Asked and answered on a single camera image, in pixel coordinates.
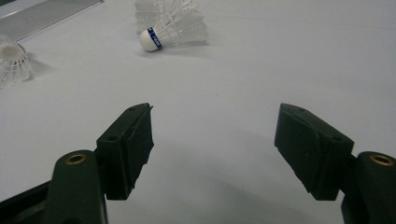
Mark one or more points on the white table cover board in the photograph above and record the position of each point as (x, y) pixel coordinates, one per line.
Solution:
(218, 77)

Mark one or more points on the clear plastic container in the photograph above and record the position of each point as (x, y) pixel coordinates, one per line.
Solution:
(46, 18)

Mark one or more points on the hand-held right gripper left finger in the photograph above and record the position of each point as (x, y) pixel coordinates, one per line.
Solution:
(124, 152)

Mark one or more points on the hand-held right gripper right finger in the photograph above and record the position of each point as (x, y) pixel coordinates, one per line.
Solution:
(314, 152)

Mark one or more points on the white feather shuttlecock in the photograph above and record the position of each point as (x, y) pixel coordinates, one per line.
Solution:
(146, 12)
(182, 31)
(14, 65)

